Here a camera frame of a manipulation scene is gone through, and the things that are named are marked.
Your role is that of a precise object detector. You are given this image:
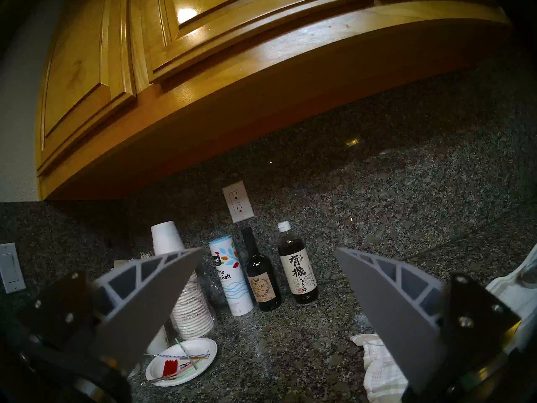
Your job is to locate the wooden wall cabinet door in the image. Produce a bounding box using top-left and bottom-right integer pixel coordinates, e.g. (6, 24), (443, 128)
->
(40, 0), (138, 172)
(131, 0), (380, 84)

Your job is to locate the gray left gripper left finger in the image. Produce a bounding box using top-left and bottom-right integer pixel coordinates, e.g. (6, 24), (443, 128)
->
(17, 248), (205, 372)

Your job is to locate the small white paper plate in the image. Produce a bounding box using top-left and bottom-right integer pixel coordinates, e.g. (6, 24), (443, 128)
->
(145, 338), (218, 387)

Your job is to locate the striped birthday candle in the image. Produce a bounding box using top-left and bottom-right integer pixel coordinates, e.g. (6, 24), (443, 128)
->
(145, 353), (210, 361)

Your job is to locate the gray left gripper right finger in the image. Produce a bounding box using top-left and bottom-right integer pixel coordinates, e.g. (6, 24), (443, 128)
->
(334, 247), (521, 394)

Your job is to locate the white beige striped towel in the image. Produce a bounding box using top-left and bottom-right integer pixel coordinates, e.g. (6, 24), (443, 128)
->
(350, 333), (409, 403)

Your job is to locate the white wall outlet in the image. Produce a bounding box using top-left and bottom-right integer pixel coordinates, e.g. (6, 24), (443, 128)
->
(222, 181), (255, 223)

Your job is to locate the dark oil bottle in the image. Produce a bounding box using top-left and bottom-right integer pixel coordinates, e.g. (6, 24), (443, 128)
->
(241, 227), (282, 312)

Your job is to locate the white sea salt canister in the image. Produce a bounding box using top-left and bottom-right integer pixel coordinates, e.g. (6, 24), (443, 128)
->
(209, 236), (255, 317)

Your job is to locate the wooden wall cabinet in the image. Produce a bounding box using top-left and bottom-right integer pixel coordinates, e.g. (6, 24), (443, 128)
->
(36, 0), (516, 201)

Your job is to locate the white light switch plate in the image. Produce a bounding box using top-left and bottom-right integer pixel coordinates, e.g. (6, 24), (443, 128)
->
(0, 243), (26, 294)

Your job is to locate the stack of white paper cups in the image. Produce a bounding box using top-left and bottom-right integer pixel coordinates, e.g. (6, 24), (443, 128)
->
(151, 221), (215, 340)

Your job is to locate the soy sauce bottle white cap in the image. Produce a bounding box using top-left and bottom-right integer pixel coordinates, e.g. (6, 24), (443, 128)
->
(277, 221), (318, 304)

